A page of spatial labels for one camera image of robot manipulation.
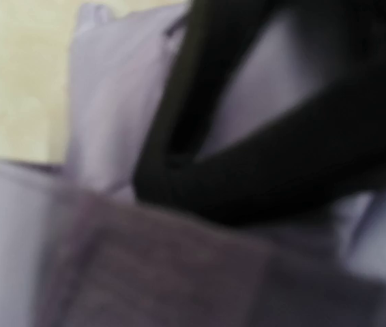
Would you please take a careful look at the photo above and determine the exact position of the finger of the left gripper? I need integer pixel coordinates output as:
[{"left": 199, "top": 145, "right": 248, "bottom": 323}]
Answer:
[{"left": 134, "top": 1, "right": 386, "bottom": 225}]

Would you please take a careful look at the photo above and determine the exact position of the lavender folding umbrella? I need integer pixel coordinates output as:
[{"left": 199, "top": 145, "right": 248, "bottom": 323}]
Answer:
[{"left": 0, "top": 1, "right": 386, "bottom": 326}]

